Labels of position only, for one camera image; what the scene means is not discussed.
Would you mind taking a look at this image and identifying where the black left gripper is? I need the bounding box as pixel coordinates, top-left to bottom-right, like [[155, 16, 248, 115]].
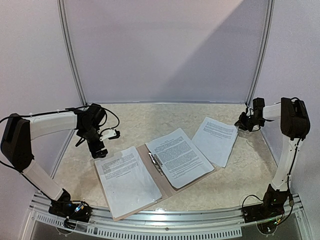
[[79, 125, 108, 159]]

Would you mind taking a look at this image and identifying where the white paper stack remainder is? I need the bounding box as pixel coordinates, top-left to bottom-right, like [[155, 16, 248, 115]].
[[192, 117, 238, 168]]

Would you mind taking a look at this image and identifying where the white text sheet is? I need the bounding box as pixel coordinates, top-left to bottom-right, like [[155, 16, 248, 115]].
[[95, 146, 162, 221], [145, 128, 215, 189]]

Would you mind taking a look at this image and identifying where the brown plastic folder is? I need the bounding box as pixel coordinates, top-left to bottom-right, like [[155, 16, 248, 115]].
[[112, 144, 216, 222]]

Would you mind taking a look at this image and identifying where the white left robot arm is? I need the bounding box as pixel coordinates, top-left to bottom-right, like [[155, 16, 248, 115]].
[[0, 103, 108, 217]]

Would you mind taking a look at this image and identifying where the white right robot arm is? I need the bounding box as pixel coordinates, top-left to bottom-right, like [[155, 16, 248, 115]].
[[234, 97, 311, 218]]

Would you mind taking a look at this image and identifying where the metal folder clip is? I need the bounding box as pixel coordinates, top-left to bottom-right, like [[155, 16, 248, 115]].
[[148, 151, 164, 176]]

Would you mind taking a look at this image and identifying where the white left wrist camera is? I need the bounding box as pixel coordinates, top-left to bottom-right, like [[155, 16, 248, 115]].
[[98, 128, 121, 141]]

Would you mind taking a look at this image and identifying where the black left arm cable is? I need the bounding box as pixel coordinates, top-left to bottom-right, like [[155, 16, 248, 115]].
[[0, 107, 121, 171]]

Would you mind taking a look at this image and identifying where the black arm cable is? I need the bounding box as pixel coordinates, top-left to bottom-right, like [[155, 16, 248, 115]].
[[244, 97, 308, 208], [0, 107, 121, 171]]

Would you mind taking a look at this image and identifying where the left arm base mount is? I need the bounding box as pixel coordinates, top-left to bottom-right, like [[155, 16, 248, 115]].
[[48, 201, 92, 230]]

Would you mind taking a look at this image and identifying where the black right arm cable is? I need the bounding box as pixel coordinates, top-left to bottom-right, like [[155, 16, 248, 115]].
[[244, 97, 308, 208]]

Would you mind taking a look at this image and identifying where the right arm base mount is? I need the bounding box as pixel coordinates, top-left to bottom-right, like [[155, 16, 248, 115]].
[[241, 201, 285, 223]]

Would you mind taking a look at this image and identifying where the right aluminium frame post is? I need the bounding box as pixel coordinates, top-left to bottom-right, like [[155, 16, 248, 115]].
[[245, 0, 275, 107]]

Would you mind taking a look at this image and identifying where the aluminium frame post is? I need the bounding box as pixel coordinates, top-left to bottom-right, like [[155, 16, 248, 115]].
[[245, 0, 275, 107], [56, 0, 88, 108]]

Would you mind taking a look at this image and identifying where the left aluminium frame post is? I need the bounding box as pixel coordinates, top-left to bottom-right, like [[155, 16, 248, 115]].
[[56, 0, 88, 108]]

